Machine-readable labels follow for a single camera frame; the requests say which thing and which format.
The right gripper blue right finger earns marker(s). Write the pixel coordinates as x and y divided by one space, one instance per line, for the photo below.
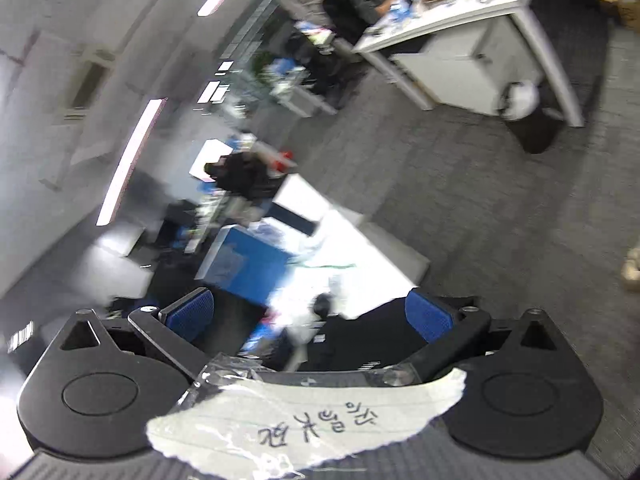
430 316

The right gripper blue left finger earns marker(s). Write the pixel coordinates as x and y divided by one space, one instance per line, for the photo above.
189 316

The black polo shirt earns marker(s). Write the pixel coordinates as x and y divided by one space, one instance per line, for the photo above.
379 338

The blue desk divider panel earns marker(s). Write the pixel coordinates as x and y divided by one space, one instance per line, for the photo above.
244 265

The handwritten paper label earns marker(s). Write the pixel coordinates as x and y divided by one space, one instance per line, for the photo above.
256 430

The seated person black jacket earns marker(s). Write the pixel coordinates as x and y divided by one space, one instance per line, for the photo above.
244 174

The beige shoe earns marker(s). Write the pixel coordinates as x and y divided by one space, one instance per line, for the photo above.
630 272

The black waste bin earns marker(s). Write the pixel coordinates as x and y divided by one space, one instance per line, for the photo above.
533 123

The white drawer cabinet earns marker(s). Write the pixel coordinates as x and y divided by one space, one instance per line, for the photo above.
468 66

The white office desk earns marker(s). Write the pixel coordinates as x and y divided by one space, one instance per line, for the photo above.
462 12

